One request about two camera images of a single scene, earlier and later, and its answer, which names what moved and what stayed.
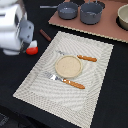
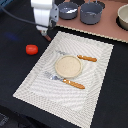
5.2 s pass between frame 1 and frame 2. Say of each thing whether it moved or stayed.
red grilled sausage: stayed
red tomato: stayed
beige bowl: stayed
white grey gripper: moved
